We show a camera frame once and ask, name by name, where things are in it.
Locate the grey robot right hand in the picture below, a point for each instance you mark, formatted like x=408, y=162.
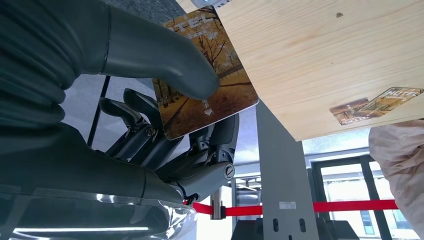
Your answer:
x=99, y=172

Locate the white card reader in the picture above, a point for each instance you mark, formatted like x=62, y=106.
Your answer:
x=212, y=2

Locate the brown print hotel card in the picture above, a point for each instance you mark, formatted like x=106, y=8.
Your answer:
x=387, y=101
x=342, y=114

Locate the person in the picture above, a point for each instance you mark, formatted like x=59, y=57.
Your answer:
x=400, y=159

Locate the clear plastic wrap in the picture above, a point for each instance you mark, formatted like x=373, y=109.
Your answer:
x=99, y=212

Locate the red barrier belt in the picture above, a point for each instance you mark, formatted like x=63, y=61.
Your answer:
x=348, y=206
x=202, y=208

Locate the grey kiosk stand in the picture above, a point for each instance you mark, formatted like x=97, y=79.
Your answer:
x=281, y=172

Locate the dark framed glass door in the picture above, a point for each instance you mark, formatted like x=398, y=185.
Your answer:
x=366, y=185

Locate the chrome stanchion post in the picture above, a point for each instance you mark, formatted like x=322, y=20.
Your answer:
x=217, y=202

